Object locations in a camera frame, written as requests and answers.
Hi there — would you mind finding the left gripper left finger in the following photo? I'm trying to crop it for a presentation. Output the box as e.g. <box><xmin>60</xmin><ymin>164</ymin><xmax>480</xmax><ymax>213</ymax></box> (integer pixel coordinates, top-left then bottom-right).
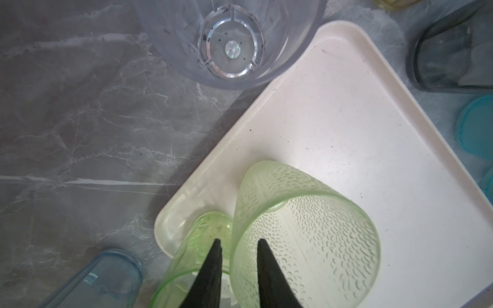
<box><xmin>181</xmin><ymin>239</ymin><xmax>223</xmax><ymax>308</ymax></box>

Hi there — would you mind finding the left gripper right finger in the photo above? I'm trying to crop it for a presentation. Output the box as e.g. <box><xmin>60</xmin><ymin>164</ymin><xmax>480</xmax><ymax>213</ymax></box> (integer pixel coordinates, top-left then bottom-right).
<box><xmin>257</xmin><ymin>239</ymin><xmax>302</xmax><ymax>308</ymax></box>

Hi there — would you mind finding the small green clear glass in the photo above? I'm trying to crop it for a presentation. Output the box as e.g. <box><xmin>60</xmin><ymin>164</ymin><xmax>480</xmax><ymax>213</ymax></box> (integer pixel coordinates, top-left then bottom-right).
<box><xmin>150</xmin><ymin>212</ymin><xmax>238</xmax><ymax>307</ymax></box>

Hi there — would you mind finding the green dotted textured cup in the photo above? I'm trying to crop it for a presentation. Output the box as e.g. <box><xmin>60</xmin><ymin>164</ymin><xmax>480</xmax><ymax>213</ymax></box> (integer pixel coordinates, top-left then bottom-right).
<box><xmin>230</xmin><ymin>160</ymin><xmax>381</xmax><ymax>307</ymax></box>

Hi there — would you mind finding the white rectangular plastic tray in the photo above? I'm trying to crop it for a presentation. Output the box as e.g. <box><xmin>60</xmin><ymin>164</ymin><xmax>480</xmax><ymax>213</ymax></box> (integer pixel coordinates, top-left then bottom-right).
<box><xmin>155</xmin><ymin>21</ymin><xmax>492</xmax><ymax>307</ymax></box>

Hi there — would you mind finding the tall grey-blue cup back left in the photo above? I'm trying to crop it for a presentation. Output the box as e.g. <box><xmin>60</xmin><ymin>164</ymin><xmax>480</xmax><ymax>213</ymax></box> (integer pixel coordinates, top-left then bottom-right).
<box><xmin>40</xmin><ymin>248</ymin><xmax>144</xmax><ymax>307</ymax></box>

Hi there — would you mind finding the teal cup lower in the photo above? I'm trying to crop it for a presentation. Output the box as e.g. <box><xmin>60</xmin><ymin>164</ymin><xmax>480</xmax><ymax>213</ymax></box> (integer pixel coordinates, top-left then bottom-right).
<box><xmin>480</xmin><ymin>168</ymin><xmax>493</xmax><ymax>204</ymax></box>

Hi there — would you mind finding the teal cup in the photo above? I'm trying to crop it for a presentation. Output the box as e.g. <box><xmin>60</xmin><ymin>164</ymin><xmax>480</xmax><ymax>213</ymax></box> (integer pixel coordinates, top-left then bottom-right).
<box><xmin>454</xmin><ymin>95</ymin><xmax>492</xmax><ymax>160</ymax></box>
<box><xmin>480</xmin><ymin>168</ymin><xmax>493</xmax><ymax>204</ymax></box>

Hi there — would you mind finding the teal cup upper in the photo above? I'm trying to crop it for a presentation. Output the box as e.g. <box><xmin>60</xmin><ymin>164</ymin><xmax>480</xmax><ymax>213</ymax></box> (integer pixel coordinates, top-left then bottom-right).
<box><xmin>454</xmin><ymin>95</ymin><xmax>492</xmax><ymax>160</ymax></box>

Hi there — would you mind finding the dark smoke grey cup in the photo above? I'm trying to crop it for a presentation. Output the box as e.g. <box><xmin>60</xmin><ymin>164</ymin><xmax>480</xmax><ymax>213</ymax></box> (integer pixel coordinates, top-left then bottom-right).
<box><xmin>406</xmin><ymin>1</ymin><xmax>492</xmax><ymax>94</ymax></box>

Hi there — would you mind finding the amber yellow cup right back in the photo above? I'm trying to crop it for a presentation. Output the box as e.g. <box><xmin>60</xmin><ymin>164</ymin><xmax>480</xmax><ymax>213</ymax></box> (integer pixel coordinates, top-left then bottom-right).
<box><xmin>374</xmin><ymin>0</ymin><xmax>421</xmax><ymax>11</ymax></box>

